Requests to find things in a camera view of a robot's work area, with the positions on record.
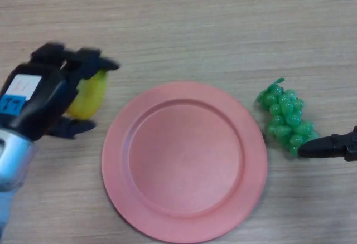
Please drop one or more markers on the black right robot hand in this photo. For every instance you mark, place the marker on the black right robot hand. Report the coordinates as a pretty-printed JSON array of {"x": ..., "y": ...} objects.
[{"x": 323, "y": 146}]

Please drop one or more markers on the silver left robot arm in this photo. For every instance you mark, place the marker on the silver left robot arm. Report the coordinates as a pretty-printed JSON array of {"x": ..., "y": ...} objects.
[{"x": 11, "y": 177}]

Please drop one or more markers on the green plastic grape bunch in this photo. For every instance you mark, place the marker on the green plastic grape bunch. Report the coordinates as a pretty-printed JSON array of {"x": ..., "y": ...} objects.
[{"x": 284, "y": 113}]

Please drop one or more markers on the yellow green plastic starfruit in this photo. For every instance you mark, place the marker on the yellow green plastic starfruit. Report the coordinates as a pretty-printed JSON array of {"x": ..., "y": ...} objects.
[{"x": 89, "y": 99}]

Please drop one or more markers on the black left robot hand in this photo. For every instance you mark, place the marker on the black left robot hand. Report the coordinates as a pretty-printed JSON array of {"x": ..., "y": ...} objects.
[{"x": 36, "y": 102}]

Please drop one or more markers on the pink round plate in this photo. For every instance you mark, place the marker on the pink round plate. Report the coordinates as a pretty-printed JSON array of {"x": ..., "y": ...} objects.
[{"x": 184, "y": 166}]

